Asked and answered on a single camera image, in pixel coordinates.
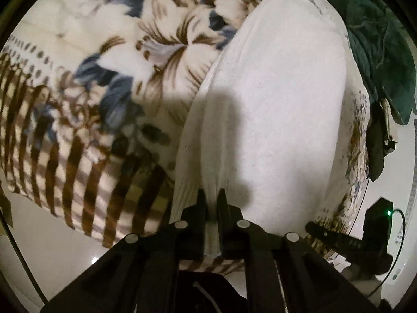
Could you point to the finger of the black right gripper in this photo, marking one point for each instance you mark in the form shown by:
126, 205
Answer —
343, 244

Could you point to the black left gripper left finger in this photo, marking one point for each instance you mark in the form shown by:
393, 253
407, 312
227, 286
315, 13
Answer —
137, 272

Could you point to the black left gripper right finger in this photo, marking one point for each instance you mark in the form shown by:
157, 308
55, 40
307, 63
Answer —
281, 275

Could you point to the white knit garment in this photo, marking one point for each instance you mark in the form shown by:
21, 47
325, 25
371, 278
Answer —
263, 127

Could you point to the floral cream blanket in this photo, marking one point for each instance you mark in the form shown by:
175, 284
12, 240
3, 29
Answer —
95, 95

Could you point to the dark green garment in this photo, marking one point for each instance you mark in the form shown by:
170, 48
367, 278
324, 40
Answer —
382, 54

